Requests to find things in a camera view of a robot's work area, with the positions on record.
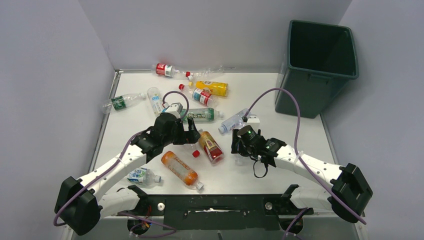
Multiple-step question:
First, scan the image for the blue label clear bottle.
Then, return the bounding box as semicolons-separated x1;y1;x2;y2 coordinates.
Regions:
234;155;244;166

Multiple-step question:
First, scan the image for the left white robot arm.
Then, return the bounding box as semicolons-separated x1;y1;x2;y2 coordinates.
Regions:
53;112;200;236

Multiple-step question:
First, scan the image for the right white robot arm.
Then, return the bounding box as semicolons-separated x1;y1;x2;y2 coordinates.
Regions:
231;125;373;223

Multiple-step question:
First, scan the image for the dark green plastic bin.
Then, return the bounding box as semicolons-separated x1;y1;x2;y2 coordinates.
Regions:
274;20;359;119

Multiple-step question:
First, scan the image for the red Nongfu label bottle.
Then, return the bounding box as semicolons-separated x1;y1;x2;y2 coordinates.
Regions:
186;143;200;158

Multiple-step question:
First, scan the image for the purple label clear bottle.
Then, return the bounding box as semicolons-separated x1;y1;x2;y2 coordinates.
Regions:
218;108;248;135

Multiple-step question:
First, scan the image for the gold red energy drink bottle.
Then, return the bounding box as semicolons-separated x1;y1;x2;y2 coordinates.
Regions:
198;129;225;165

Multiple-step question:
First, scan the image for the green tea bottle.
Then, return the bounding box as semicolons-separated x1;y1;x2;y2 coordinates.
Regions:
182;107;224;123

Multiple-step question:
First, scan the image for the slim white label bottle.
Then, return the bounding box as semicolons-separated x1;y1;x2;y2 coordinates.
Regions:
147;87;165;117

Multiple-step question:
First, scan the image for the red blue label bottle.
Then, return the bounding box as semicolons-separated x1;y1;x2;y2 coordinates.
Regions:
178;84;218;108

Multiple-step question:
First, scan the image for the orange tea bottle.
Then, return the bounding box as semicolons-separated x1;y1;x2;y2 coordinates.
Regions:
161;151;204;191

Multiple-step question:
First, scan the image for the yellow juice bottle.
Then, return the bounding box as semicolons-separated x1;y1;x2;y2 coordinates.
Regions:
188;81;229;97

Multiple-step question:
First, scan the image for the blue white label bottle front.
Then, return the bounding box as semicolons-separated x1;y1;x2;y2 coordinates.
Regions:
126;167;162;186

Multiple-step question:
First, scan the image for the green label bottle far left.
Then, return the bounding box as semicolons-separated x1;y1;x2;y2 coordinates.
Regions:
100;93;146;114

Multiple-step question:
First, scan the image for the red label bottle at back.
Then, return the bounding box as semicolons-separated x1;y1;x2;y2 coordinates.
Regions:
150;63;192;80

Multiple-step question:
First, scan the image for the clear crushed bottle at back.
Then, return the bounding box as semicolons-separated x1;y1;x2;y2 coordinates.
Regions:
186;65;225;82

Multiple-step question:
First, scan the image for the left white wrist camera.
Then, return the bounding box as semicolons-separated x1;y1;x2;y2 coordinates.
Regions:
164;102;183;119

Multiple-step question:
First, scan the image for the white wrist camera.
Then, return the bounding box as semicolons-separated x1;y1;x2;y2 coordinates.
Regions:
242;114;260;127
164;102;183;119

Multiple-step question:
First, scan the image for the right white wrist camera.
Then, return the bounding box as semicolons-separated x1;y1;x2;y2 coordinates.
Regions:
242;114;260;127

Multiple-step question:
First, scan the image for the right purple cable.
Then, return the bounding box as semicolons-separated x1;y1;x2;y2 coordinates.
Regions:
243;87;368;226

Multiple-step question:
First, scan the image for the purple cable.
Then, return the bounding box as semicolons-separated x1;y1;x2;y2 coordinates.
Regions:
52;90;190;227
243;87;368;226

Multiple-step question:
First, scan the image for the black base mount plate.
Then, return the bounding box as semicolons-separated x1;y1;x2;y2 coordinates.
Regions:
128;185;301;231

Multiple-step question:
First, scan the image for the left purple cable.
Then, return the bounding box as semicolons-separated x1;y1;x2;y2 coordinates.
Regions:
52;90;190;227

